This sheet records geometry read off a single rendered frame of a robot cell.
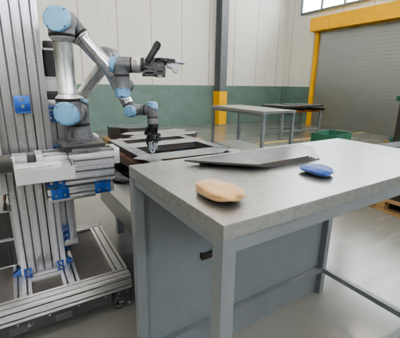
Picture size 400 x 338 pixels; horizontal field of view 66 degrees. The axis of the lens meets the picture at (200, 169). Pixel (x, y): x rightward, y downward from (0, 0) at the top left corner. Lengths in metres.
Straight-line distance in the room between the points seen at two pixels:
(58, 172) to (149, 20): 8.55
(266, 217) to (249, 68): 11.06
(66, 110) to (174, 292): 1.00
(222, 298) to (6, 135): 1.50
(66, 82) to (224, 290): 1.22
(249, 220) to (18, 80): 1.51
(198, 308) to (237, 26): 10.49
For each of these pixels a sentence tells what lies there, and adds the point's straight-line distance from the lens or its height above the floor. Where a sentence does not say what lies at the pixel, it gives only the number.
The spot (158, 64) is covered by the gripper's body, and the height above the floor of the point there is 1.44.
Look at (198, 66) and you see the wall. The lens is 10.54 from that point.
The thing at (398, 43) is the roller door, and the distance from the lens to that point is 10.32.
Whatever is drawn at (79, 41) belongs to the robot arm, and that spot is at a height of 1.55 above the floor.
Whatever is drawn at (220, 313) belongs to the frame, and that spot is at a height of 0.82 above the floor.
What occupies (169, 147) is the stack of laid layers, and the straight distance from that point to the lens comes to 2.58.
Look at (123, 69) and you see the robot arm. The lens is 1.59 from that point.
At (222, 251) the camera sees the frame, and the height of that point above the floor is 0.99.
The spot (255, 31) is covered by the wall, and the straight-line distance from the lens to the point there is 11.98.
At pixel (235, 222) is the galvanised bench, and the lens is 0.71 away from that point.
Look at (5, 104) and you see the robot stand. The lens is 1.92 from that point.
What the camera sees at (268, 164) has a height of 1.07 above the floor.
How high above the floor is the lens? 1.35
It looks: 15 degrees down
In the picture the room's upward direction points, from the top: 1 degrees clockwise
